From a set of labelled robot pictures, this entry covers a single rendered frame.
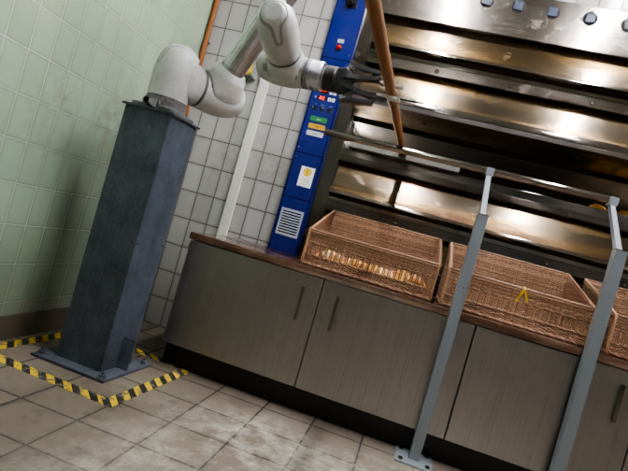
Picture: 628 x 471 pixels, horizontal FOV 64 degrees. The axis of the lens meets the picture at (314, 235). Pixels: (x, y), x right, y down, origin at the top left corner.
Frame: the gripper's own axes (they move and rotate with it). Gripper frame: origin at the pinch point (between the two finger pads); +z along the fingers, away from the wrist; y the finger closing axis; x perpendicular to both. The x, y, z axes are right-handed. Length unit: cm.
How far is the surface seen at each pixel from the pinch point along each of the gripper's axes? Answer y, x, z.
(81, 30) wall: -3, -17, -121
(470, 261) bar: 40, -47, 39
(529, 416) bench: 89, -53, 75
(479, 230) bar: 28, -47, 39
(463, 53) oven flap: -58, -106, 14
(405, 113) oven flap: -21, -96, -4
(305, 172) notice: 18, -104, -46
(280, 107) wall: -12, -106, -69
